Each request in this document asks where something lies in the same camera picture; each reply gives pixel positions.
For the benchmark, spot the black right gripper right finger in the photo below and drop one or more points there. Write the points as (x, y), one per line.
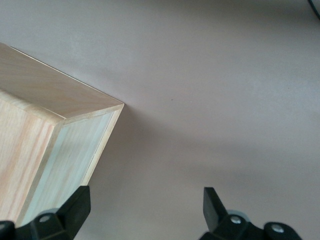
(225, 225)

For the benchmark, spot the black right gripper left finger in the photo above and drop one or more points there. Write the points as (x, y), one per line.
(67, 220)

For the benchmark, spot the oak wooden drawer cabinet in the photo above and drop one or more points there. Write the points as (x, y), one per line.
(37, 140)

